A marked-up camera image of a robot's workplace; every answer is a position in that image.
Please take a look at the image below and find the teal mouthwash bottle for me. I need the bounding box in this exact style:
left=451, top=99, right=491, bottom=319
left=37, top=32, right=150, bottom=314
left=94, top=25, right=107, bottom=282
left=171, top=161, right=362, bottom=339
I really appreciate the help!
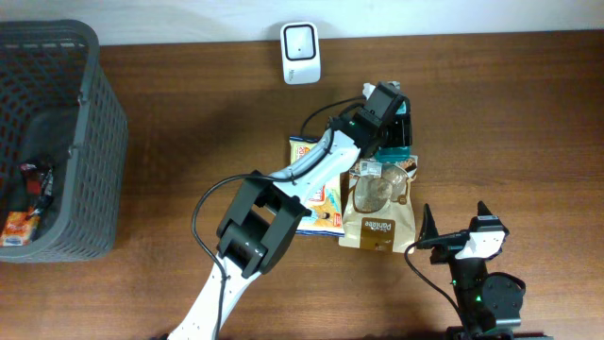
left=373, top=99, right=412, bottom=162

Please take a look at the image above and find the beige cookie pouch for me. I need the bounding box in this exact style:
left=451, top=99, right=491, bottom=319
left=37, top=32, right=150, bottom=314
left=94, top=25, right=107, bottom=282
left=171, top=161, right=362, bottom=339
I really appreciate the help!
left=339, top=155, right=418, bottom=253

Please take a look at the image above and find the yellow snack bag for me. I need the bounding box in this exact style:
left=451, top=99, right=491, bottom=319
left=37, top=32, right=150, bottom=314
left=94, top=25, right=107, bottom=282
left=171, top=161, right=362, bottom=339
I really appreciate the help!
left=287, top=135, right=348, bottom=238

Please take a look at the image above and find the dark red snack packet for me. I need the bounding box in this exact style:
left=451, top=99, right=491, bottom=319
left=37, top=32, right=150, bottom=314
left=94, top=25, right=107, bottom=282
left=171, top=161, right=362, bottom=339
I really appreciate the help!
left=19, top=159, right=54, bottom=220

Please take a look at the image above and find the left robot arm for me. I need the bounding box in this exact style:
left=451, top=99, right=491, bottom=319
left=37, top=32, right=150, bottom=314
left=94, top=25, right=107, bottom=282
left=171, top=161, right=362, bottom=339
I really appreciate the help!
left=165, top=82, right=411, bottom=340

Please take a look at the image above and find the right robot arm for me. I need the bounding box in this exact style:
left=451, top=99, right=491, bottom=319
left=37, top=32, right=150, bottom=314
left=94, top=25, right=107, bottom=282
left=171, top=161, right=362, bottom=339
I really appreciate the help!
left=415, top=201, right=548, bottom=339

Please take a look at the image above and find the white barcode scanner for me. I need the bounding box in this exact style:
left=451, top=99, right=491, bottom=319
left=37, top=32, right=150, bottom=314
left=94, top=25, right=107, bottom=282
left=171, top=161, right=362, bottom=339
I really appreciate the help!
left=279, top=22, right=322, bottom=85

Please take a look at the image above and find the grey plastic mesh basket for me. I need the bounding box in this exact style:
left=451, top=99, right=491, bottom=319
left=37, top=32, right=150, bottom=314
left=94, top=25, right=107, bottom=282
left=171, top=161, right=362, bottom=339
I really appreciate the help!
left=1, top=20, right=128, bottom=263

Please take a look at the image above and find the orange snack packet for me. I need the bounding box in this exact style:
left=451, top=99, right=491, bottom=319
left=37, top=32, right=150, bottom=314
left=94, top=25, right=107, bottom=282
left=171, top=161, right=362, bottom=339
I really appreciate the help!
left=1, top=212, right=40, bottom=247

